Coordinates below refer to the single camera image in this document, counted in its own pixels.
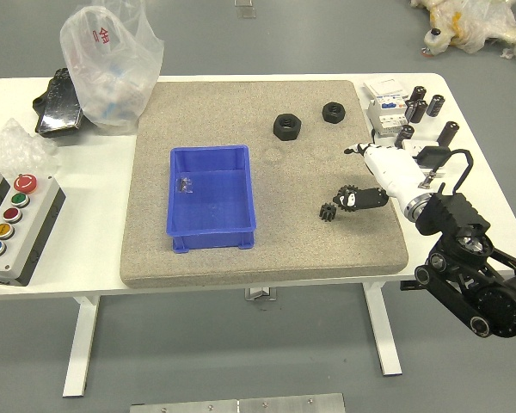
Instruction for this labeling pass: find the grey-brown mat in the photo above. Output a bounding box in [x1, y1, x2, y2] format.
[119, 79, 409, 288]

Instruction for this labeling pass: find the blue plastic box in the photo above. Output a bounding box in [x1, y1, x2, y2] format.
[166, 145, 258, 254]

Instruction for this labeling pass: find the white table leg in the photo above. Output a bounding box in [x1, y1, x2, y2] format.
[363, 282, 403, 378]
[62, 295, 101, 399]

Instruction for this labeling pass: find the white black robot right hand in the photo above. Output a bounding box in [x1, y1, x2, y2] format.
[333, 142, 429, 213]

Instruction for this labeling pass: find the grey push-button control box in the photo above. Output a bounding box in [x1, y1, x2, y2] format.
[0, 165, 66, 287]

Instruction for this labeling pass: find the grey metal plate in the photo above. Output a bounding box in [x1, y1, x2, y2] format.
[130, 392, 346, 413]

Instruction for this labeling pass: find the white circuit breaker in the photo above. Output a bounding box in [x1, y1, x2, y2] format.
[366, 93, 408, 139]

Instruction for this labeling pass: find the big black hex nut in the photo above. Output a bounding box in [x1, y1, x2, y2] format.
[272, 113, 303, 142]

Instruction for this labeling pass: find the clear bubble wrap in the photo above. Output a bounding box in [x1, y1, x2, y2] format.
[0, 118, 59, 173]

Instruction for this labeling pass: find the translucent white plastic bag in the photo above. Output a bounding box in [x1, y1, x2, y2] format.
[59, 0, 165, 134]

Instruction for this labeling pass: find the small black hex nut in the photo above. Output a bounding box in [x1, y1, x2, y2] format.
[321, 101, 348, 125]

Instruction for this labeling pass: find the small metal floor plate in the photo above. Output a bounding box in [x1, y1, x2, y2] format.
[234, 0, 258, 19]

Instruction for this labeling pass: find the plastic-wrapped yellow bundle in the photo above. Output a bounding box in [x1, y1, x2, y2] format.
[410, 0, 516, 70]

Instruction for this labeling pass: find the black plastic tray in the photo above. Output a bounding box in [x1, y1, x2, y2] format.
[33, 67, 87, 139]

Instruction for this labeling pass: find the metal table bracket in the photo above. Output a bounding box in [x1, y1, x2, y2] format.
[244, 287, 279, 302]

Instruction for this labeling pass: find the black plug adapter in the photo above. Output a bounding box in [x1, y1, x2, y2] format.
[414, 145, 452, 167]

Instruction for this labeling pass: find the small black gear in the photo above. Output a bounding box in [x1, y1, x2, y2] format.
[317, 201, 338, 224]

